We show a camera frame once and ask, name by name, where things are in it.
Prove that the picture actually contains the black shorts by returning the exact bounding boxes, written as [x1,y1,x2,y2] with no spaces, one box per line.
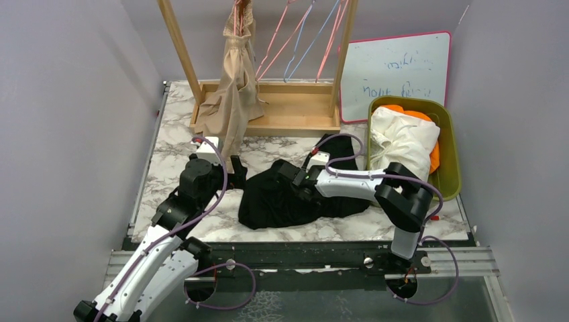
[238,159,370,229]

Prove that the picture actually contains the pink wire hanger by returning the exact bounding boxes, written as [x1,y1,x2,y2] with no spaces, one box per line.
[315,0,350,83]

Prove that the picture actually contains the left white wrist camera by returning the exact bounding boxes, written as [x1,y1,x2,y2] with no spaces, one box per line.
[192,136,220,166]

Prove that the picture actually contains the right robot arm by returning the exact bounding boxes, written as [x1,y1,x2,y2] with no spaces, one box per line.
[277,162,433,273]

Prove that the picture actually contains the blue wire hanger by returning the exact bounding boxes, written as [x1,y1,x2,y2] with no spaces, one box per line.
[282,0,343,84]

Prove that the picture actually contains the olive green plastic bin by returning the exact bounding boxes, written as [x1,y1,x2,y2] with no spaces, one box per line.
[368,95,462,201]

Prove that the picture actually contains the pink framed whiteboard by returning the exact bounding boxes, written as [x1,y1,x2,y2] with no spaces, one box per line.
[339,31,452,123]

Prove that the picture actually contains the beige shorts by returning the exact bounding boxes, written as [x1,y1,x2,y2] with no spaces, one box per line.
[195,1,264,158]

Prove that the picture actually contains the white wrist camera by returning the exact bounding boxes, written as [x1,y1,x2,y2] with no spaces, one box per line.
[192,136,220,166]
[303,150,330,172]

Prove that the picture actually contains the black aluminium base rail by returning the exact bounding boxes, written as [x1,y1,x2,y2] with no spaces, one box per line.
[106,239,499,294]

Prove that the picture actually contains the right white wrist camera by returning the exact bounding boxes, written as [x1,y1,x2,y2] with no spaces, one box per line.
[303,150,330,172]

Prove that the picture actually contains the wooden clothes rack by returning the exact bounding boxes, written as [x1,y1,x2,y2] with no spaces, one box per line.
[158,1,358,137]

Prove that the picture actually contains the orange shorts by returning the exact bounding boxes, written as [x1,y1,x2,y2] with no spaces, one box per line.
[380,105,440,174]

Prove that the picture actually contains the white shorts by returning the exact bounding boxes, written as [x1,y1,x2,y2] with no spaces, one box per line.
[368,107,440,181]

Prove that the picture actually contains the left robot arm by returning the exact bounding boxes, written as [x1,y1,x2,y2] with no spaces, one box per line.
[73,154,247,321]

